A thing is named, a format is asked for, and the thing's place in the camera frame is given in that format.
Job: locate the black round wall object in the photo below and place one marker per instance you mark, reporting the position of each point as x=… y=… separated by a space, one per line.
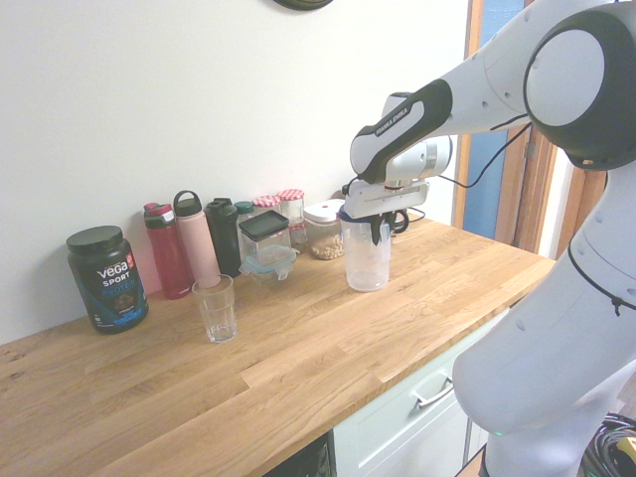
x=300 y=3

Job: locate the black shaker bottle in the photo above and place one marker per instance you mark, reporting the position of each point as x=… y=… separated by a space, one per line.
x=223 y=238

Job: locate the black dishwasher front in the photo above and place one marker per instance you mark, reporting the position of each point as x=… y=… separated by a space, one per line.
x=310 y=459

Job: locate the metal door hinge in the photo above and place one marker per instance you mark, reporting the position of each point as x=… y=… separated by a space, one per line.
x=529 y=150

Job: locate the clear drinking glass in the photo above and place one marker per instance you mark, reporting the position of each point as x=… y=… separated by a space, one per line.
x=214 y=313

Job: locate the square container with black lid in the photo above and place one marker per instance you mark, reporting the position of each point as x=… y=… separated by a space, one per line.
x=263 y=228

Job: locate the pink water bottle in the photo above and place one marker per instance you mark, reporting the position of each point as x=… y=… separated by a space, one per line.
x=196 y=243

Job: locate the clear bottle with green lid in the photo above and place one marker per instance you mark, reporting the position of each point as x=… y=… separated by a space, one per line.
x=244 y=206

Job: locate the red water bottle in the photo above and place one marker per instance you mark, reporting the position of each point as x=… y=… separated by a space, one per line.
x=166 y=258

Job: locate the wooden door frame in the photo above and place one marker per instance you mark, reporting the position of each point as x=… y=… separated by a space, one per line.
x=531 y=199

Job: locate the white cabinet drawer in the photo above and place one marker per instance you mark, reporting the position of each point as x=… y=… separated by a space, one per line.
x=397 y=437

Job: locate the glass French press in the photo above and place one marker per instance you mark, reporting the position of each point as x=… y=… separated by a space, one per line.
x=403 y=223

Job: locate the glass container with teal lid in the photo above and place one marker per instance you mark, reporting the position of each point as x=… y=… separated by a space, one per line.
x=270 y=266

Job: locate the red wrist camera mount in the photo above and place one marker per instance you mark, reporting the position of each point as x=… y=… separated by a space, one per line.
x=393 y=187

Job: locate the nut jar with white lid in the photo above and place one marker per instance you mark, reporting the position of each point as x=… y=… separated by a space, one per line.
x=325 y=238

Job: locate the clear pitcher with blue lid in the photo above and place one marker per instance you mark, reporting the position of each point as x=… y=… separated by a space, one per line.
x=367 y=273

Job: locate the yellow box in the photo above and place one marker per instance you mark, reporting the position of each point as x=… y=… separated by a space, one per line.
x=627 y=454

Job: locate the small jar with red lid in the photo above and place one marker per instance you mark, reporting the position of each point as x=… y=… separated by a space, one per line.
x=299 y=236

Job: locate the black protein powder tub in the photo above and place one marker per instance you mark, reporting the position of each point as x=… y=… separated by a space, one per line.
x=107 y=283

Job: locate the blue door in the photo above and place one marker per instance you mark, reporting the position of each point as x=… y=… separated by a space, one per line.
x=487 y=199

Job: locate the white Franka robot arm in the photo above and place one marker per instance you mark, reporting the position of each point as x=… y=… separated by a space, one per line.
x=546 y=298

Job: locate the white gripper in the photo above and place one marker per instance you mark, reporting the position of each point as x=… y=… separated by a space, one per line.
x=382 y=199

